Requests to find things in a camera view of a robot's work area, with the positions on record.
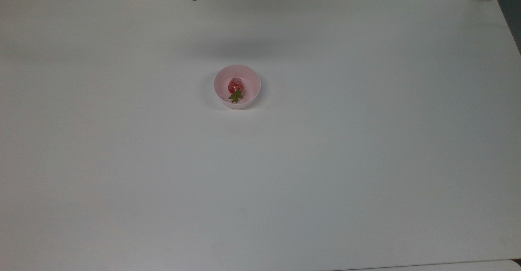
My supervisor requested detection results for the red toy strawberry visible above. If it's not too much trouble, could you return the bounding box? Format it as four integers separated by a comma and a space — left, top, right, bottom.
228, 77, 245, 104

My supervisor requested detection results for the pink plastic bowl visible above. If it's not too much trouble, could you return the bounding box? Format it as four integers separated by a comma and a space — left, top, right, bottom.
214, 64, 261, 109

